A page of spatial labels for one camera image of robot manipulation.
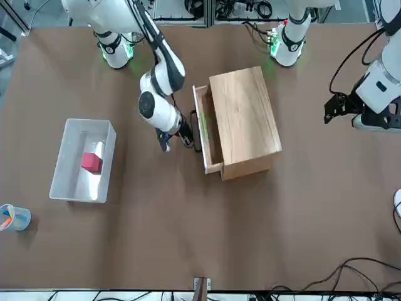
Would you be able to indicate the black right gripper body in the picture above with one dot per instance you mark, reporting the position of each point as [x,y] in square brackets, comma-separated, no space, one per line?
[184,125]

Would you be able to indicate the orange pen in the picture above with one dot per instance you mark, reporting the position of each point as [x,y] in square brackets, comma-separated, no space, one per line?
[5,222]

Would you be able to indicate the green stick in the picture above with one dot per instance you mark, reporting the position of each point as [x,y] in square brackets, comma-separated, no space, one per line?
[204,125]

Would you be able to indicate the wooden drawer cabinet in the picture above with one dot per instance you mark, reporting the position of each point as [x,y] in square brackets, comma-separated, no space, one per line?
[244,119]

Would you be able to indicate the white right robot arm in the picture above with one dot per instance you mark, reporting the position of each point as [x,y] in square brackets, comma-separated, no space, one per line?
[156,109]

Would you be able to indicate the clear plastic box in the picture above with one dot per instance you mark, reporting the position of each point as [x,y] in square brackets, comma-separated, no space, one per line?
[62,175]

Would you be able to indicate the blue translucent pen cup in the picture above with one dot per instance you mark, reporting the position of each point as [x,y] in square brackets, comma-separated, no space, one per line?
[20,221]

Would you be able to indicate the aluminium frame rail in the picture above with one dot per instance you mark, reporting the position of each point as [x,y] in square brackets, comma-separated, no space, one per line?
[178,19]

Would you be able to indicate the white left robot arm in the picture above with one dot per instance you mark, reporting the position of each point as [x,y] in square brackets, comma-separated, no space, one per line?
[376,84]

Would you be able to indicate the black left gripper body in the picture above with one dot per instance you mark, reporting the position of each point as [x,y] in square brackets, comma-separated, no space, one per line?
[349,103]

